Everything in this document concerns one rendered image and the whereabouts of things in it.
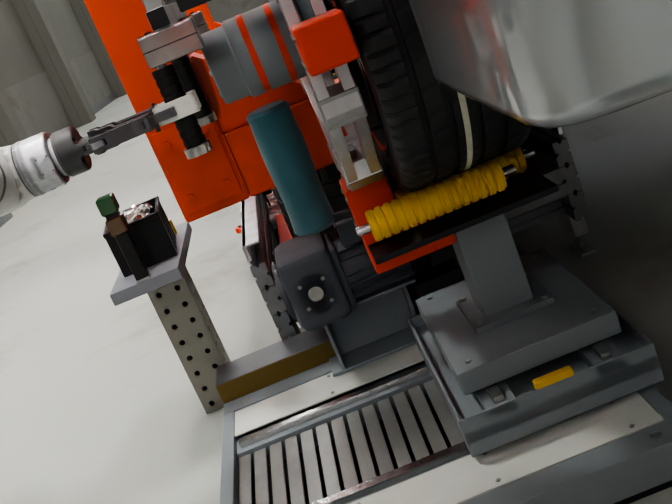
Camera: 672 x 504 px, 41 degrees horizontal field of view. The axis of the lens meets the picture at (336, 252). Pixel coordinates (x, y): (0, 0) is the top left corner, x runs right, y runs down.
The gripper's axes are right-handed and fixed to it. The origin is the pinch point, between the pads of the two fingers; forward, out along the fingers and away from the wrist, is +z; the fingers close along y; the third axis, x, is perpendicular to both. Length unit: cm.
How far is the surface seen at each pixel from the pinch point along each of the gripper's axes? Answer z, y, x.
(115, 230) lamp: -30, -53, -25
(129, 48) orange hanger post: -11, -60, 10
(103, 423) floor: -67, -94, -83
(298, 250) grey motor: 6, -44, -42
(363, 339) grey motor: 12, -55, -73
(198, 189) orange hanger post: -10, -59, -24
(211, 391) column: -30, -73, -77
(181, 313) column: -29, -73, -55
